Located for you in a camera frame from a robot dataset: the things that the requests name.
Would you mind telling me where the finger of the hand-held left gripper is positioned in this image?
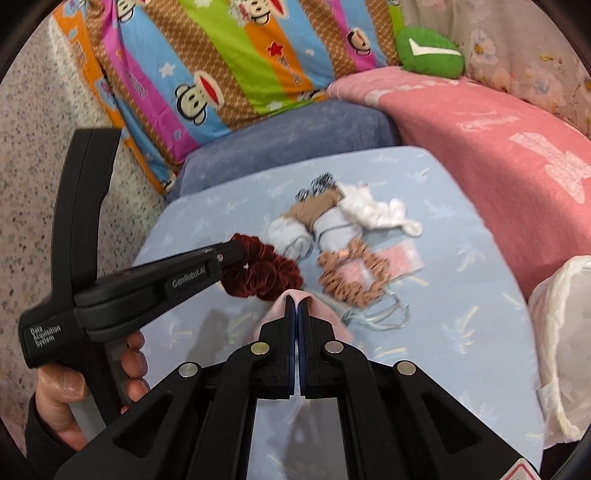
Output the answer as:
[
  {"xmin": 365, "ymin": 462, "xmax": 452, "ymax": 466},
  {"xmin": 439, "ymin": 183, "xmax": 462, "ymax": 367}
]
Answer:
[{"xmin": 203, "ymin": 239, "xmax": 248, "ymax": 283}]

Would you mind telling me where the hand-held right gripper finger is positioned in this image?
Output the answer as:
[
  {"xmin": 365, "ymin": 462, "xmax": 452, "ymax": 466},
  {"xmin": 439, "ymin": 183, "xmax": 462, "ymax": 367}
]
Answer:
[
  {"xmin": 54, "ymin": 295, "xmax": 296, "ymax": 480},
  {"xmin": 295, "ymin": 296, "xmax": 539, "ymax": 480}
]

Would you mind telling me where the dark red velvet scrunchie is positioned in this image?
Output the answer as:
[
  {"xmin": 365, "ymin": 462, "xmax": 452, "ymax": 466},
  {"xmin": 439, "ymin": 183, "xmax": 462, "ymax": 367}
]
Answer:
[{"xmin": 221, "ymin": 233, "xmax": 304, "ymax": 301}]

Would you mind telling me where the pink cloth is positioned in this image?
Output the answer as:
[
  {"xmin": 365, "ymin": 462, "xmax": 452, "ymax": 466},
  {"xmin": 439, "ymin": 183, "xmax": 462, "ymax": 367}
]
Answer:
[{"xmin": 249, "ymin": 290, "xmax": 354, "ymax": 346}]

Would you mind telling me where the beige stocking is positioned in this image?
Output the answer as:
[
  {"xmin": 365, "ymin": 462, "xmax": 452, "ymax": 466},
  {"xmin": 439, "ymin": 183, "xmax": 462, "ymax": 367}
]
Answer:
[{"xmin": 283, "ymin": 191, "xmax": 345, "ymax": 232}]

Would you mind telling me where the leopard print scrunchie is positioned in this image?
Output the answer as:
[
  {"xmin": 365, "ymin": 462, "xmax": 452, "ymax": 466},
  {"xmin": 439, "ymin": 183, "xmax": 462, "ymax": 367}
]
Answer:
[{"xmin": 295, "ymin": 173, "xmax": 341, "ymax": 203}]

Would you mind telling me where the person's left hand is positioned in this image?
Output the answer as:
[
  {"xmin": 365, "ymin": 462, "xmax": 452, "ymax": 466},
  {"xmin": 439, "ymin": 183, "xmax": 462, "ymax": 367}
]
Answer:
[{"xmin": 36, "ymin": 330, "xmax": 149, "ymax": 451}]

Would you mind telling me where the light blue sock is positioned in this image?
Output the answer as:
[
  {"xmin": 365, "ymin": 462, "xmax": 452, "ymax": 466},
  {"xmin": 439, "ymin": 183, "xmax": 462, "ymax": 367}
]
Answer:
[
  {"xmin": 265, "ymin": 217, "xmax": 311, "ymax": 260},
  {"xmin": 314, "ymin": 208, "xmax": 371, "ymax": 253}
]

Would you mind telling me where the brown patterned scrunchie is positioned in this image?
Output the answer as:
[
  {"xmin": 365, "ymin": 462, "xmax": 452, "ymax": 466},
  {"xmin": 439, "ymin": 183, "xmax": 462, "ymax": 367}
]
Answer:
[{"xmin": 317, "ymin": 237, "xmax": 393, "ymax": 308}]

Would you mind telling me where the pink packet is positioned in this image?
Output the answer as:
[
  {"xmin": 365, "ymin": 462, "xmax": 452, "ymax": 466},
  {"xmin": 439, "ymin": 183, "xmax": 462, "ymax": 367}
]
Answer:
[{"xmin": 342, "ymin": 244, "xmax": 424, "ymax": 283}]

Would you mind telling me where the blue-grey cushion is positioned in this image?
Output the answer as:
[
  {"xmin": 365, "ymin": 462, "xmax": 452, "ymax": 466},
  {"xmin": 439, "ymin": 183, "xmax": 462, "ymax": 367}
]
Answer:
[{"xmin": 166, "ymin": 99, "xmax": 402, "ymax": 205}]

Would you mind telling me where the white cloth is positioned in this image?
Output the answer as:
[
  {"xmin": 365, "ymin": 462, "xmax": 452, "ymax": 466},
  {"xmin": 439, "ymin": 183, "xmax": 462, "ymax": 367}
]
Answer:
[{"xmin": 337, "ymin": 182, "xmax": 424, "ymax": 239}]

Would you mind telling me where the colourful striped cartoon quilt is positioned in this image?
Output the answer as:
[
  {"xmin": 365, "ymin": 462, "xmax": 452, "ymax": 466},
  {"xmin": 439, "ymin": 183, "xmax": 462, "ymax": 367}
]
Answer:
[{"xmin": 52, "ymin": 0, "xmax": 405, "ymax": 197}]

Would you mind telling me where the white plastic bag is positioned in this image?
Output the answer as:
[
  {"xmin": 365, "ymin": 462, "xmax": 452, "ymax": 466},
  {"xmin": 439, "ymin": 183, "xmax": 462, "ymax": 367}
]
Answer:
[{"xmin": 527, "ymin": 255, "xmax": 591, "ymax": 449}]

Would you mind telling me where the pink blanket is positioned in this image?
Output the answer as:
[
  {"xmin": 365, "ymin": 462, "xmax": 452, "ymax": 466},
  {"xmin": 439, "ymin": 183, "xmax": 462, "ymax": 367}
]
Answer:
[{"xmin": 325, "ymin": 66, "xmax": 591, "ymax": 302}]

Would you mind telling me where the green pillow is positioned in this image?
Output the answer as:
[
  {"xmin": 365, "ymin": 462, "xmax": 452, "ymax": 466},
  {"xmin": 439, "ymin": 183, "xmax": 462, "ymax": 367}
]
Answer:
[{"xmin": 394, "ymin": 27, "xmax": 464, "ymax": 80}]

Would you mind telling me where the floral cloth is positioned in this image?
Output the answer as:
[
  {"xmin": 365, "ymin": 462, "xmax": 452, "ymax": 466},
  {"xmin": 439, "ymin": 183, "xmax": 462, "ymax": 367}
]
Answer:
[{"xmin": 399, "ymin": 0, "xmax": 591, "ymax": 136}]

